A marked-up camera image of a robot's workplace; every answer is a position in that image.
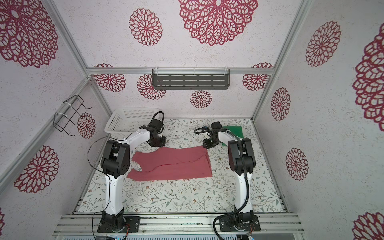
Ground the green tank top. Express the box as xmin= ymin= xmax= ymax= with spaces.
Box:
xmin=219 ymin=126 xmax=244 ymax=146

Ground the pink red tank top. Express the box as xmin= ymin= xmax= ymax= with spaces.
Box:
xmin=127 ymin=146 xmax=213 ymax=182

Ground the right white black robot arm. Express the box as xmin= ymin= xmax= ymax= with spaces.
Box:
xmin=194 ymin=122 xmax=256 ymax=222

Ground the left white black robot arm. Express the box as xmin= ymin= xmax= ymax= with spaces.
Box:
xmin=101 ymin=119 xmax=166 ymax=217

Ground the white plastic laundry basket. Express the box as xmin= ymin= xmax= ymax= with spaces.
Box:
xmin=105 ymin=107 xmax=160 ymax=134

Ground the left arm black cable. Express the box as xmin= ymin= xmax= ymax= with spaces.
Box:
xmin=87 ymin=110 xmax=165 ymax=240

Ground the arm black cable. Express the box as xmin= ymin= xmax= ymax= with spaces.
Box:
xmin=87 ymin=110 xmax=165 ymax=240
xmin=193 ymin=126 xmax=250 ymax=240

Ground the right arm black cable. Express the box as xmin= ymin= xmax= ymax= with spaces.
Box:
xmin=193 ymin=126 xmax=250 ymax=240

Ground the dark grey wall shelf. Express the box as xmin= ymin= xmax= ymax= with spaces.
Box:
xmin=152 ymin=69 xmax=231 ymax=90

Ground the black wire wall rack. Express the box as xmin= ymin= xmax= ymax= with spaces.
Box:
xmin=53 ymin=95 xmax=91 ymax=137

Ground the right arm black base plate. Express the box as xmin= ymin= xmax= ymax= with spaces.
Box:
xmin=220 ymin=212 xmax=261 ymax=232

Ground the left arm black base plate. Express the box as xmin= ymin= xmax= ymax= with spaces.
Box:
xmin=97 ymin=215 xmax=141 ymax=233

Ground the aluminium front rail frame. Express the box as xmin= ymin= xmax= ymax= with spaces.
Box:
xmin=52 ymin=213 xmax=305 ymax=237

